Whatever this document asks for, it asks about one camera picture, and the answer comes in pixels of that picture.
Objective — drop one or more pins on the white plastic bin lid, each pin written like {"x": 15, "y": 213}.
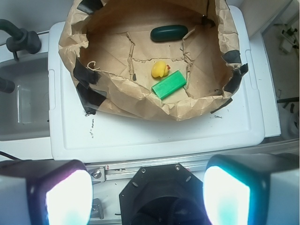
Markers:
{"x": 105, "y": 137}

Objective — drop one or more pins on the brown paper bag tray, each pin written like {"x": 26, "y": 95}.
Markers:
{"x": 106, "y": 47}

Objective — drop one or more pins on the dark green oval case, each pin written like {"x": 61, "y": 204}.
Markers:
{"x": 168, "y": 33}

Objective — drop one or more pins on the black octagonal mount plate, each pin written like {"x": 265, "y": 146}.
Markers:
{"x": 163, "y": 195}

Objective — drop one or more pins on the black handle grip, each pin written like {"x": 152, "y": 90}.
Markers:
{"x": 6, "y": 86}

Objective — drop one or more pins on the aluminium extrusion rail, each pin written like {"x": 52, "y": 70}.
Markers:
{"x": 102, "y": 172}

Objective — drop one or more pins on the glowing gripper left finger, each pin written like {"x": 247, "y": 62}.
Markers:
{"x": 45, "y": 192}

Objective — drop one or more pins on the clear plastic storage bin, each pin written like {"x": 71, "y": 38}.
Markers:
{"x": 24, "y": 113}

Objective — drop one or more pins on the yellow rubber duck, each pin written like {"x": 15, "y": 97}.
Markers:
{"x": 160, "y": 69}

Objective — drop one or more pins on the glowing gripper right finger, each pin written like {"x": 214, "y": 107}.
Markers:
{"x": 252, "y": 189}

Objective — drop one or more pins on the green rectangular block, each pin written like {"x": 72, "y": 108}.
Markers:
{"x": 169, "y": 85}

